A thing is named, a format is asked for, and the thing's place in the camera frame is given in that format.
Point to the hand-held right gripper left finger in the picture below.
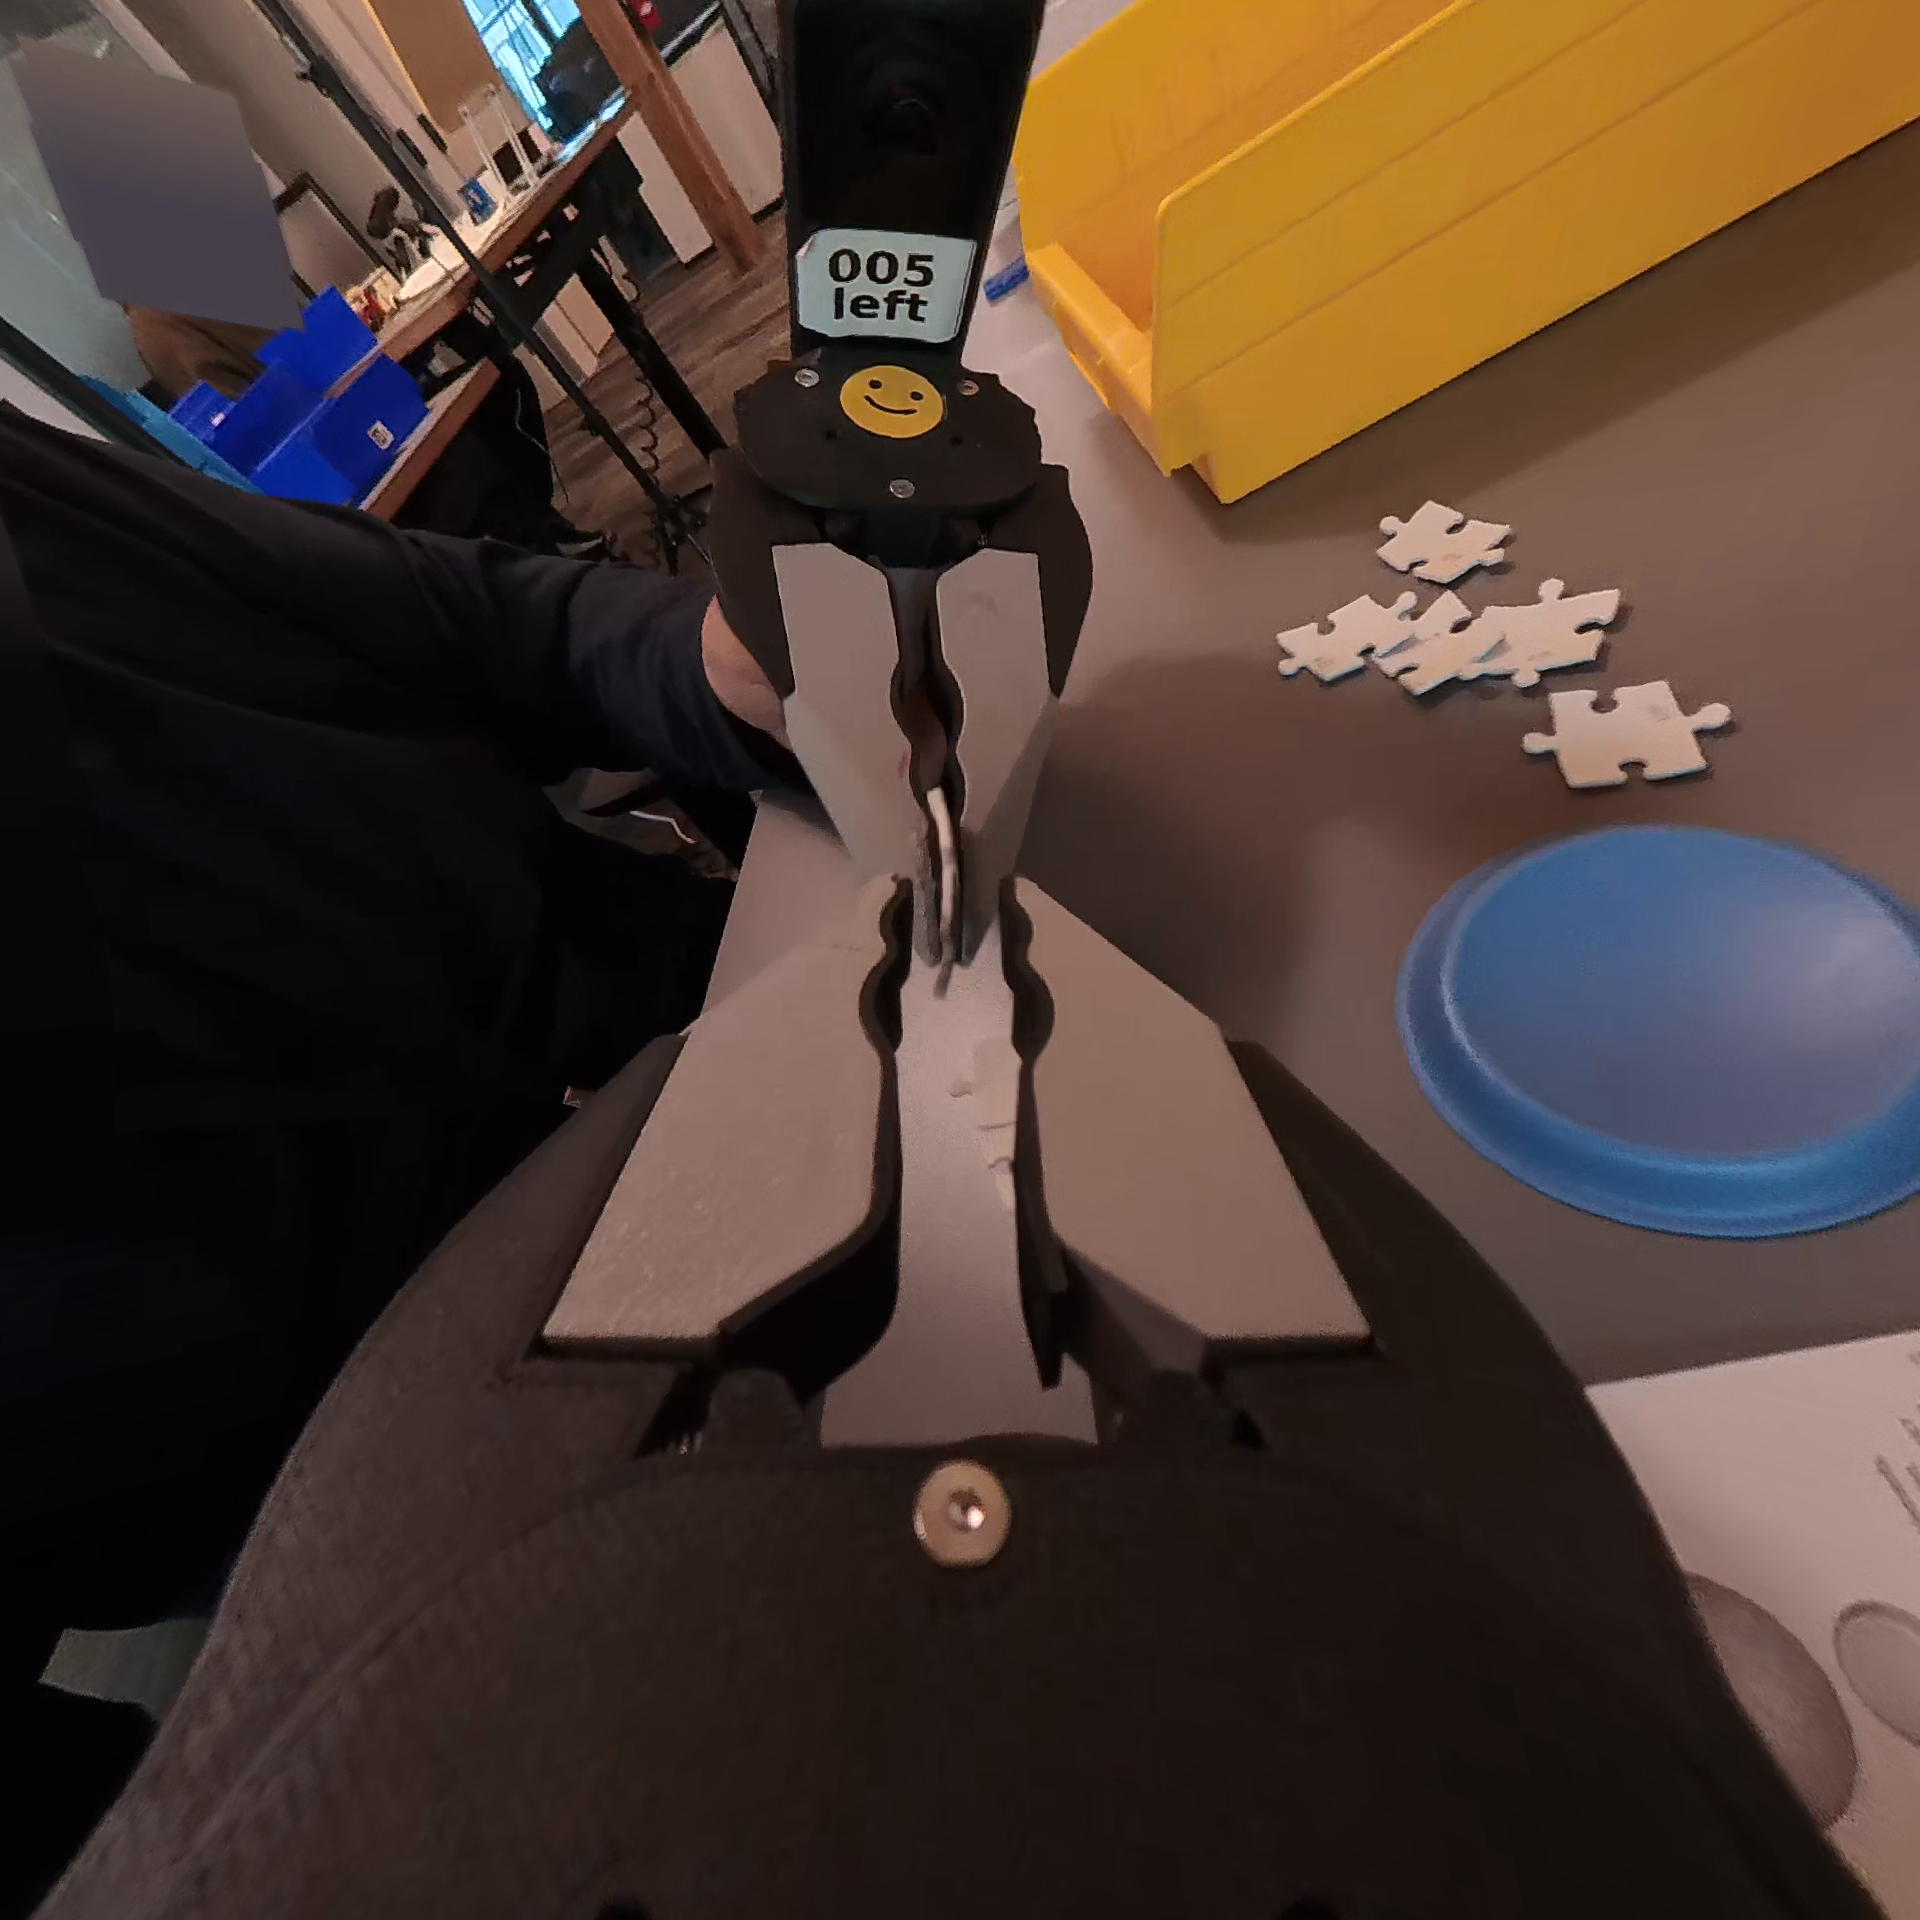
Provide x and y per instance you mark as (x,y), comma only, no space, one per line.
(720,1170)

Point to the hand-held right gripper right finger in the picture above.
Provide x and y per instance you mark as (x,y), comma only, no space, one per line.
(1170,1184)

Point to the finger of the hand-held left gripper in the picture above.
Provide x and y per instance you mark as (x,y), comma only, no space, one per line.
(841,675)
(1003,675)

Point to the white jigsaw puzzle piece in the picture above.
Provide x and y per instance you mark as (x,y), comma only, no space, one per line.
(943,870)
(1441,541)
(1342,638)
(1441,648)
(1629,735)
(1560,622)

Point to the person's left forearm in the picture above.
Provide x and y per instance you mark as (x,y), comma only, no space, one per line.
(570,660)

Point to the person's left hand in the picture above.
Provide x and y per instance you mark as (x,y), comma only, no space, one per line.
(739,668)

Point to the wooden workbench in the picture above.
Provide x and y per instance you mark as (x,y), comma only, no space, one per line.
(525,210)

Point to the black tripod stand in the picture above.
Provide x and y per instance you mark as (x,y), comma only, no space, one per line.
(481,270)

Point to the person's dark clothing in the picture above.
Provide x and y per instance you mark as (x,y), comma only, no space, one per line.
(225,1051)

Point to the blue plastic dome stand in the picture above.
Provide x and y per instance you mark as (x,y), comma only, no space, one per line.
(1665,1021)

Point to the blue storage bin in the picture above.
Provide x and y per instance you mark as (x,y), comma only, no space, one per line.
(369,435)
(225,428)
(322,339)

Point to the yellow plastic storage bin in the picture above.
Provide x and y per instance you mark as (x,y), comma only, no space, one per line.
(1500,224)

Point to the white instruction sheet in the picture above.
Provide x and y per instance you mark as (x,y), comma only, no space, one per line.
(1771,1501)

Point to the wooden post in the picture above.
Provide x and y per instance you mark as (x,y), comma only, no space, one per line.
(674,135)

